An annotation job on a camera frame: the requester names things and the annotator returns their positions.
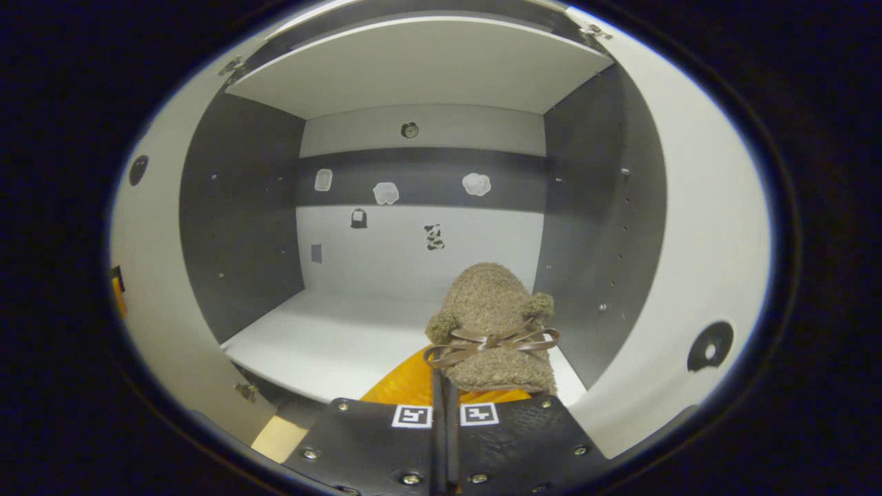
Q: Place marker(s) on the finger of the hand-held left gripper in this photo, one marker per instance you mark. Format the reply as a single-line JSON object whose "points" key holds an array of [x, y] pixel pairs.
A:
{"points": [[118, 293]]}

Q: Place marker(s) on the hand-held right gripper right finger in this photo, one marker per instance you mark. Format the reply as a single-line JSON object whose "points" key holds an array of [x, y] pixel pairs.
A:
{"points": [[524, 448]]}

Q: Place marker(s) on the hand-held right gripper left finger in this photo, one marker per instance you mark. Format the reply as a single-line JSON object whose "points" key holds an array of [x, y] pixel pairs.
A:
{"points": [[365, 448]]}

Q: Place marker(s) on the white cabinet door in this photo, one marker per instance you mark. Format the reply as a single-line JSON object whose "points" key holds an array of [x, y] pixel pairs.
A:
{"points": [[710, 227], [158, 289]]}

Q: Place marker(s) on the white shoe cabinet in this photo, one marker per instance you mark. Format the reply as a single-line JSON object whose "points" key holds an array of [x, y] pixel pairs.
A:
{"points": [[372, 331]]}

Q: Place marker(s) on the brown fuzzy shoe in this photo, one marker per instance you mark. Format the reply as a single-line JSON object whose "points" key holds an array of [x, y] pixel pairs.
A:
{"points": [[489, 296]]}

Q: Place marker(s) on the metal door hinge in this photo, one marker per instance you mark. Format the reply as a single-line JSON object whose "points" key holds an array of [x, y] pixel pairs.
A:
{"points": [[231, 66], [595, 31], [246, 391]]}

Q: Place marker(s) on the white cabinet shelf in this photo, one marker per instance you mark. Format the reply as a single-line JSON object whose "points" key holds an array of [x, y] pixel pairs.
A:
{"points": [[413, 65]]}

